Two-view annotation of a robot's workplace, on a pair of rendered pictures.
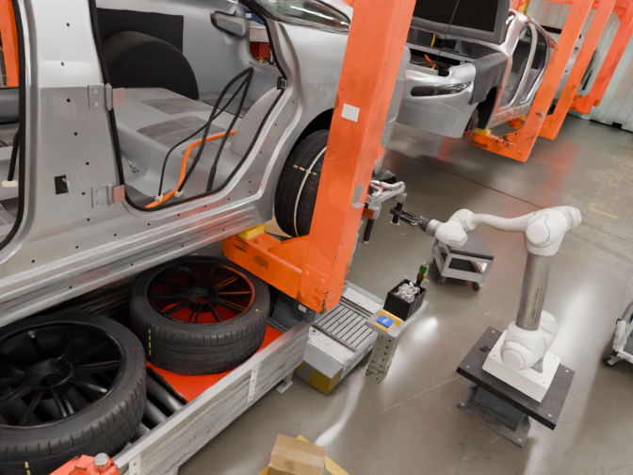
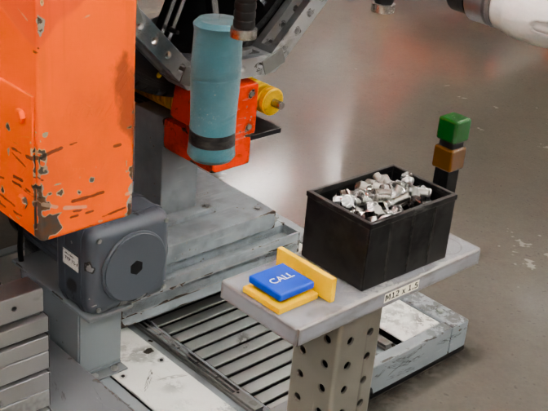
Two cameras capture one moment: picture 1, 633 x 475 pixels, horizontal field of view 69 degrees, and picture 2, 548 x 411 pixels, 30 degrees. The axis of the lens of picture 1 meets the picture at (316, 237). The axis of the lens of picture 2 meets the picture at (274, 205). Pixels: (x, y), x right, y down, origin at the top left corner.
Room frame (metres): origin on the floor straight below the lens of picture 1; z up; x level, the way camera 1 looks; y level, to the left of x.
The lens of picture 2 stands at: (0.59, -0.74, 1.23)
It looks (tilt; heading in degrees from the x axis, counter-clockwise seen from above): 26 degrees down; 15
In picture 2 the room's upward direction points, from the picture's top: 5 degrees clockwise
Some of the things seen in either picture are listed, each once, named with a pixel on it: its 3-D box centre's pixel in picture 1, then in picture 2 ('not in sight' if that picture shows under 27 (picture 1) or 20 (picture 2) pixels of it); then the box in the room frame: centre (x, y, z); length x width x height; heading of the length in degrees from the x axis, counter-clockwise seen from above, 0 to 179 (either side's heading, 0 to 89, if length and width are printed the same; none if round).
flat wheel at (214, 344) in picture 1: (201, 309); not in sight; (1.77, 0.48, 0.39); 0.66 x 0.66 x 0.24
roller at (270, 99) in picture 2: not in sight; (234, 84); (2.55, -0.11, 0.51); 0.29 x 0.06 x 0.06; 60
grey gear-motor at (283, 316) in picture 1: (291, 301); (72, 252); (2.17, 0.07, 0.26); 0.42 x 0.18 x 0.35; 60
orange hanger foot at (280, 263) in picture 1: (270, 243); not in sight; (2.02, 0.22, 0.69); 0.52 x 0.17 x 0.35; 60
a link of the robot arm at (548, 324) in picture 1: (537, 332); not in sight; (1.92, -1.19, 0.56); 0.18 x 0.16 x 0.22; 141
